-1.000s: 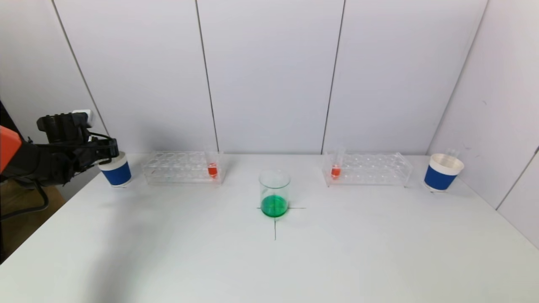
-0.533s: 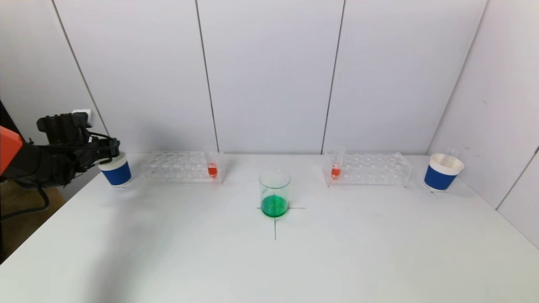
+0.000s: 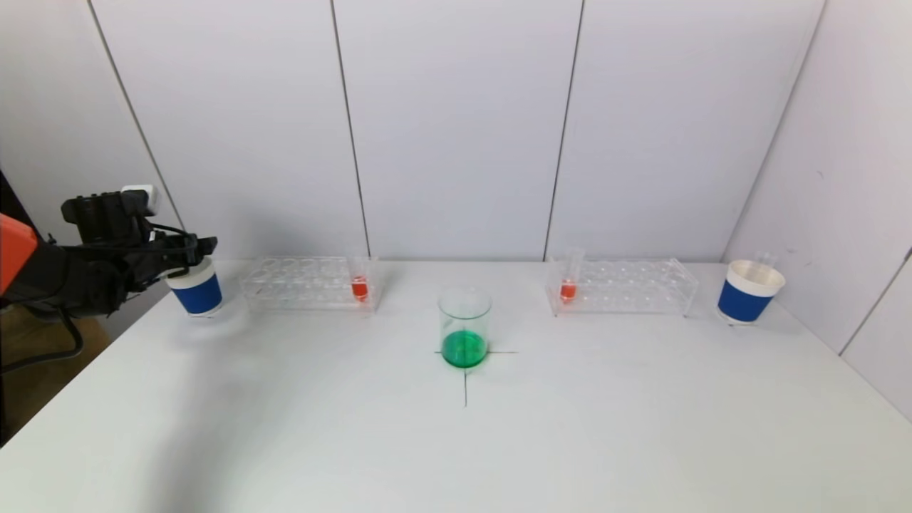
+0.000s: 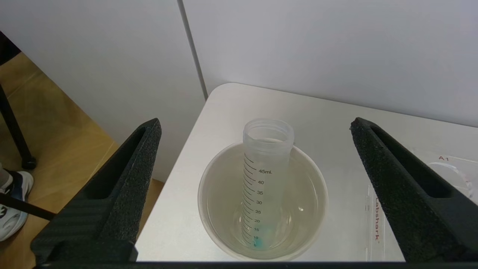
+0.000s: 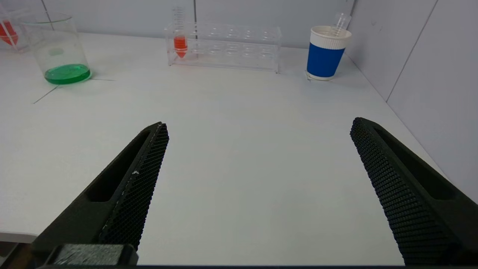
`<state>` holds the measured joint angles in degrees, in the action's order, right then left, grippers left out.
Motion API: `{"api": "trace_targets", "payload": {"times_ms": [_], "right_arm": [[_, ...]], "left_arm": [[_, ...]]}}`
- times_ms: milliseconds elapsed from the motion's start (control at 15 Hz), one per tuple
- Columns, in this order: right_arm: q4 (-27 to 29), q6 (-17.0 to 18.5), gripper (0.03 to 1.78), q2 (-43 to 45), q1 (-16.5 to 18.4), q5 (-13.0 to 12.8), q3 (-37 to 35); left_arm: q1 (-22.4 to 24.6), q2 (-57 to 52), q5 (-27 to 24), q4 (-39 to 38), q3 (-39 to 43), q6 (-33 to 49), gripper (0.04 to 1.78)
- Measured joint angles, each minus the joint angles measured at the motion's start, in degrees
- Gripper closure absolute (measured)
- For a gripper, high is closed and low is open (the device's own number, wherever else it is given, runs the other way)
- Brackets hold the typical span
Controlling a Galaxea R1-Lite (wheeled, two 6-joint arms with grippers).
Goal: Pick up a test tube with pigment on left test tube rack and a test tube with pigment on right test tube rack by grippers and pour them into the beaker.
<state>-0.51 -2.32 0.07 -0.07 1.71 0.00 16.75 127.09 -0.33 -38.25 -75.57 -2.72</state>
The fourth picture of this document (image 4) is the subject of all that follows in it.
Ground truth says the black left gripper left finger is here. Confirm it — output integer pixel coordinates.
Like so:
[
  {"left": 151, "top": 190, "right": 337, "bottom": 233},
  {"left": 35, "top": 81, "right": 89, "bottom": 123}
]
[{"left": 32, "top": 118, "right": 162, "bottom": 262}]

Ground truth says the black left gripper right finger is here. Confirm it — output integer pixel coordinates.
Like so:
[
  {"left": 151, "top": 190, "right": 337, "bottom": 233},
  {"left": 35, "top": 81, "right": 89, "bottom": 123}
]
[{"left": 350, "top": 117, "right": 478, "bottom": 262}]

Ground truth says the test tube with blue liquid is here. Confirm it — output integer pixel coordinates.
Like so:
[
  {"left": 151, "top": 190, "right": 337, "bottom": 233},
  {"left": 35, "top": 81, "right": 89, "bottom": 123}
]
[{"left": 241, "top": 119, "right": 295, "bottom": 250}]

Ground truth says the clear acrylic test tube rack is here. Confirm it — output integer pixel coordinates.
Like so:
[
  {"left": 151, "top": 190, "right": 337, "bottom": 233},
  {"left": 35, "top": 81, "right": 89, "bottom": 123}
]
[{"left": 364, "top": 149, "right": 478, "bottom": 262}]

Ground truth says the blue and white paper cup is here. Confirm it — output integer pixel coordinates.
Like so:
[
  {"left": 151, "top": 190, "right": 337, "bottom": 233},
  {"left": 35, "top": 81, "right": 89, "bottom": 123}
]
[{"left": 198, "top": 141, "right": 329, "bottom": 260}]

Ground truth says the white and blue sneaker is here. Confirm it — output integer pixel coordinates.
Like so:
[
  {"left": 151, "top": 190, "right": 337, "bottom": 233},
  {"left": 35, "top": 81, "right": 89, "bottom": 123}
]
[{"left": 0, "top": 170, "right": 34, "bottom": 242}]

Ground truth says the black office chair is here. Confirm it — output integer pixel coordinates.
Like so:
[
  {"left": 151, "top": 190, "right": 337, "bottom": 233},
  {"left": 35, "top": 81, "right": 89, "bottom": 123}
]
[{"left": 0, "top": 32, "right": 56, "bottom": 221}]

